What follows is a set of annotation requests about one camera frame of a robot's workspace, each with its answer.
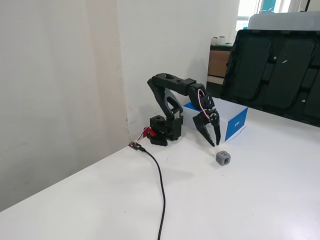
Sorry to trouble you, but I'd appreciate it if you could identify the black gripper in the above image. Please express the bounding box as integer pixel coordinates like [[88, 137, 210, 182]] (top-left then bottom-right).
[[192, 107, 223, 148]]

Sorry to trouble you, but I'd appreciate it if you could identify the gray cube block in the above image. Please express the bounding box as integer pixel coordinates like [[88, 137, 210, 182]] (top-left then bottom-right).
[[215, 150, 232, 167]]

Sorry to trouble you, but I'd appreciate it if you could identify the blue white cardboard box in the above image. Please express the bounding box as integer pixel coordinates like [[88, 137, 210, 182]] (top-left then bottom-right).
[[182, 97, 249, 144]]

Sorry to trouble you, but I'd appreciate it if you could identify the dark shelf unit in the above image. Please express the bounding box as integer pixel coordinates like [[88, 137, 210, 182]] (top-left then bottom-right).
[[205, 42, 234, 100]]

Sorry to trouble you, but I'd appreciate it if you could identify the red plastic clamp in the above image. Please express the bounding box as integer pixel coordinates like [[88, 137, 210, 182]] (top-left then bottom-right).
[[143, 126, 158, 138]]

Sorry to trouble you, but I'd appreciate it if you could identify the small controller board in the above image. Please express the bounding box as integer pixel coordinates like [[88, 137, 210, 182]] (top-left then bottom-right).
[[127, 140, 142, 151]]

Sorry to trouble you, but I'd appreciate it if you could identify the black plastic tray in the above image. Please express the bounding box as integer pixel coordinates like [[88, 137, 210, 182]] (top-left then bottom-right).
[[219, 29, 320, 126]]

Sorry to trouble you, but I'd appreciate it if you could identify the white red gripper servo wire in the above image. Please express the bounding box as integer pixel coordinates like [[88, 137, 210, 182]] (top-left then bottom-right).
[[197, 89, 212, 120]]

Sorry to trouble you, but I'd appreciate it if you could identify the black power cable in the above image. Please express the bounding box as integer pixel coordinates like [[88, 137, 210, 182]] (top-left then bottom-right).
[[139, 145, 167, 240]]

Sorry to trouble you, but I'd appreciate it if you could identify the white red board wire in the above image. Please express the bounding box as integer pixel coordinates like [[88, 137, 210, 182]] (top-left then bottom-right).
[[134, 128, 149, 143]]

